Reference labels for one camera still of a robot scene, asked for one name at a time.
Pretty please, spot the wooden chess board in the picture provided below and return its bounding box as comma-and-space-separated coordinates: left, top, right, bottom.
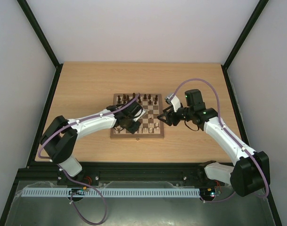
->
110, 93, 165, 140

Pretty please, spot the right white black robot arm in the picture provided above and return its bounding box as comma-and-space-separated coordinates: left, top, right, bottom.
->
158, 89, 270, 197

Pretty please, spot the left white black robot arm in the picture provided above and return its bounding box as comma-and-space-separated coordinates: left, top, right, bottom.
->
40, 101, 146, 177

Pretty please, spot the row of dark pieces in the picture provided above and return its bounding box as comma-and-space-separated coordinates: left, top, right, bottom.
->
116, 93, 159, 105

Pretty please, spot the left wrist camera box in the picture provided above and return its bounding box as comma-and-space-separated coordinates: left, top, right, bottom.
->
133, 108, 146, 121

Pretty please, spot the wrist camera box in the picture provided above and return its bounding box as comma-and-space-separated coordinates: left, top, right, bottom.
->
165, 93, 181, 113
133, 108, 146, 121

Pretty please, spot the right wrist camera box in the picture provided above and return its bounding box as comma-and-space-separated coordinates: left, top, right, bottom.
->
165, 93, 181, 113

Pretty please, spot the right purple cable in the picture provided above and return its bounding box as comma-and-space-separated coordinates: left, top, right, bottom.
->
174, 79, 269, 203

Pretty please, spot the purple cable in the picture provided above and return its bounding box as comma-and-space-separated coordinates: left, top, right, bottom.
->
174, 79, 269, 203
38, 93, 141, 224

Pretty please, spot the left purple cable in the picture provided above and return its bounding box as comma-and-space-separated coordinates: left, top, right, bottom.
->
38, 93, 141, 224

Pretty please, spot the light blue cable duct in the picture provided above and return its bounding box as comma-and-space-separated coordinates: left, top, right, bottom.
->
21, 188, 200, 198

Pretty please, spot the black aluminium frame rail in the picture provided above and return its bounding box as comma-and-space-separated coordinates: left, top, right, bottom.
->
16, 162, 224, 188

